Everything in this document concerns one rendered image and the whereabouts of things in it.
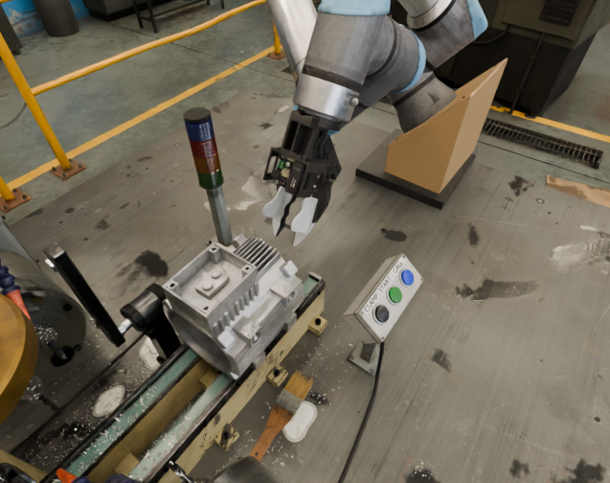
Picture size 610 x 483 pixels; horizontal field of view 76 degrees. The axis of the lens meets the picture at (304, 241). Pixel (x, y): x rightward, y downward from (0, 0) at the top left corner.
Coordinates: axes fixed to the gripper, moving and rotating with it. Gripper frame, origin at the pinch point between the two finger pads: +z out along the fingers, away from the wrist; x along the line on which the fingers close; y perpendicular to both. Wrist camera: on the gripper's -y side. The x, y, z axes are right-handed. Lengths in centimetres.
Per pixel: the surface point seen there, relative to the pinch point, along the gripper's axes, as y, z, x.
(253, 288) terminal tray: 4.0, 10.9, -1.3
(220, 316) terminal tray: 11.6, 13.6, -1.1
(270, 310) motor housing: 2.3, 14.0, 2.3
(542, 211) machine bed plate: -91, -10, 37
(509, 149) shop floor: -278, -26, 8
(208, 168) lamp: -14.3, 1.2, -33.8
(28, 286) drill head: 25.6, 19.8, -29.9
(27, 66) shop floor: -161, 43, -425
